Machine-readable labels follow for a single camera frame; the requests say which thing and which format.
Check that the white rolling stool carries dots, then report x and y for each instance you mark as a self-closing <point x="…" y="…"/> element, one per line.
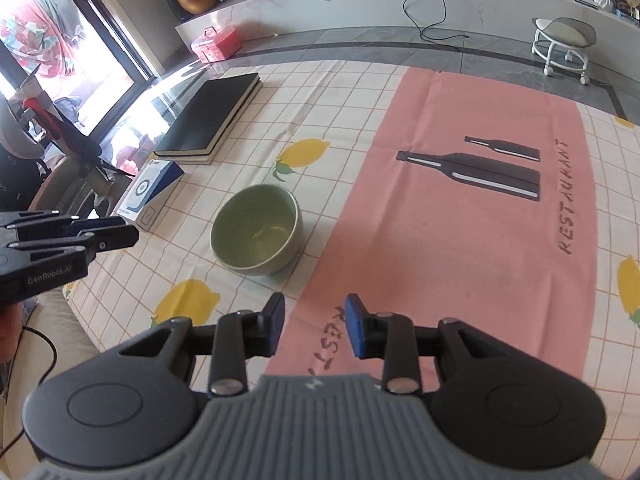
<point x="565" y="35"/>

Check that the white and blue box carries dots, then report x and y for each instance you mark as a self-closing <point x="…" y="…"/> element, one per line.
<point x="150" y="185"/>

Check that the green ceramic bowl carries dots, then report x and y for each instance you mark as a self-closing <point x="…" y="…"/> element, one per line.
<point x="250" y="220"/>

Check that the black notebook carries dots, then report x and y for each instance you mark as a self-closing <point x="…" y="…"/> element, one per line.
<point x="210" y="115"/>

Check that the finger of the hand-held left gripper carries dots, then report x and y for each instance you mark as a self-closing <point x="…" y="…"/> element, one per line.
<point x="100" y="224"/>
<point x="117" y="239"/>

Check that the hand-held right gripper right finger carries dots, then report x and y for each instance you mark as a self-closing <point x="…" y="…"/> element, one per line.
<point x="355" y="325"/>

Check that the black and red tripod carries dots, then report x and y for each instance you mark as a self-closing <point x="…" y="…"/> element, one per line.
<point x="75" y="140"/>

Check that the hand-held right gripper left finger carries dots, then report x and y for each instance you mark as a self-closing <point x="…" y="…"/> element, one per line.
<point x="273" y="342"/>

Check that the pink printed placemat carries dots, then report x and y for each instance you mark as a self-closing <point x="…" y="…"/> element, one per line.
<point x="450" y="260"/>

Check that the pink box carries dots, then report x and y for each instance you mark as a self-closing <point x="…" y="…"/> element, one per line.
<point x="217" y="45"/>

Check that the floral curtain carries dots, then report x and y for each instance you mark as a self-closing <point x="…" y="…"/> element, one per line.
<point x="40" y="25"/>

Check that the lemon print checked tablecloth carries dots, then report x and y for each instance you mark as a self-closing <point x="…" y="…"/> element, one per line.
<point x="325" y="110"/>

